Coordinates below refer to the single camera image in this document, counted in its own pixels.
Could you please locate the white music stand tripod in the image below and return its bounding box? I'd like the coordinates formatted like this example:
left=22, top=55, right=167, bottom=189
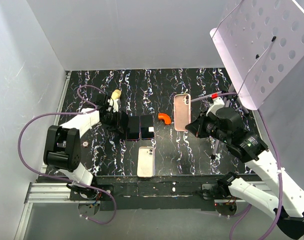
left=190, top=83, right=251, bottom=160

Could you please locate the purple phone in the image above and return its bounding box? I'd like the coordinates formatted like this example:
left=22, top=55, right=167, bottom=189
left=126, top=116, right=140, bottom=141

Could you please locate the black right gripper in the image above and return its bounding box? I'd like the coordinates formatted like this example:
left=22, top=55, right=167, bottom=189
left=186, top=110, right=230, bottom=144

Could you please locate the white perforated stand tray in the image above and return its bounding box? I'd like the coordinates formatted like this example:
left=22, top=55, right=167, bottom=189
left=210, top=0, right=304, bottom=110

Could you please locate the cream toy microphone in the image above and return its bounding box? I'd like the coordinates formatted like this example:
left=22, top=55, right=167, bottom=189
left=111, top=89, right=121, bottom=101

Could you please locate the pink phone case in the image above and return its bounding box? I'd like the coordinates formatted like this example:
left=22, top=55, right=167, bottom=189
left=174, top=93, right=191, bottom=132

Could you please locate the small round coin object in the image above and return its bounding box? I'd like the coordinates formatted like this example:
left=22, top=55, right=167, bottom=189
left=82, top=141, right=89, bottom=148

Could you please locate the orange curved pipe piece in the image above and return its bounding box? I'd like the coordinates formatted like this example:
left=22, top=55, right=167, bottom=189
left=158, top=113, right=172, bottom=125

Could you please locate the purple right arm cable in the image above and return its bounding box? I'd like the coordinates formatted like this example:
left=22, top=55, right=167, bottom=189
left=191, top=91, right=285, bottom=240

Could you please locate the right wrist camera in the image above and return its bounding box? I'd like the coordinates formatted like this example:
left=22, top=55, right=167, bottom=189
left=208, top=93, right=225, bottom=114

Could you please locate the cream phone case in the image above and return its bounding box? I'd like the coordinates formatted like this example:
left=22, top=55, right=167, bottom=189
left=137, top=146, right=153, bottom=178

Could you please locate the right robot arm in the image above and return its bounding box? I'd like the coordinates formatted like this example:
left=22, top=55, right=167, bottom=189
left=186, top=107, right=304, bottom=240

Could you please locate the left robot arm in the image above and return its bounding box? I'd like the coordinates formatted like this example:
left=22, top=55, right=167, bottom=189
left=43, top=89, right=128, bottom=200

